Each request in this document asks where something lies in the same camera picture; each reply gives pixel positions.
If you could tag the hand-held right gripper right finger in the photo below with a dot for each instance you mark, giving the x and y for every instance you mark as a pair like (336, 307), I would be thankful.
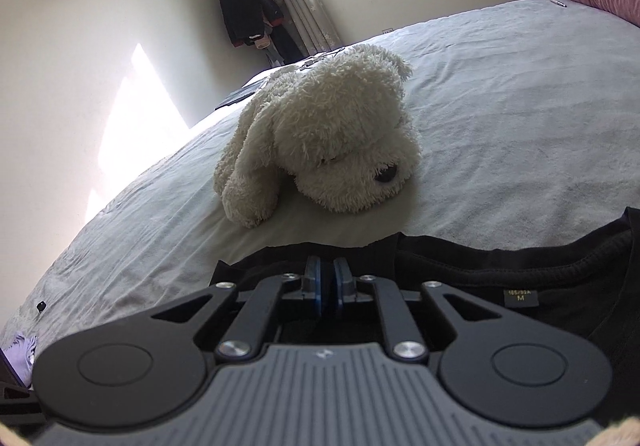
(341, 291)

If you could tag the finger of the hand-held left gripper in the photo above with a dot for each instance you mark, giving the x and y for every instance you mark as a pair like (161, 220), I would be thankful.
(22, 408)

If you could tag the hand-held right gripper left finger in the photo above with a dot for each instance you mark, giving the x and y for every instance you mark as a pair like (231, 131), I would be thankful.
(315, 291)

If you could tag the black t-shirt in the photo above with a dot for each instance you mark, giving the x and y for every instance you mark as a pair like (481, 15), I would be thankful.
(500, 276)

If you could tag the purple cloth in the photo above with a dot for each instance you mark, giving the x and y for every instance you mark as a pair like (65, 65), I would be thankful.
(24, 346)

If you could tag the small black object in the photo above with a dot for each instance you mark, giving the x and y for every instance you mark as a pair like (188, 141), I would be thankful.
(41, 306)

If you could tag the white plush dog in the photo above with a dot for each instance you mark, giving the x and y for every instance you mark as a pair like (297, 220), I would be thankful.
(325, 125)

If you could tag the dark flat case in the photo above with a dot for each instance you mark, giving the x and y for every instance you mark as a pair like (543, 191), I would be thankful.
(240, 95)

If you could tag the hanging dark jacket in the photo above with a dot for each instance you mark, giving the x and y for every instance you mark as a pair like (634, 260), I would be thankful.
(245, 0)

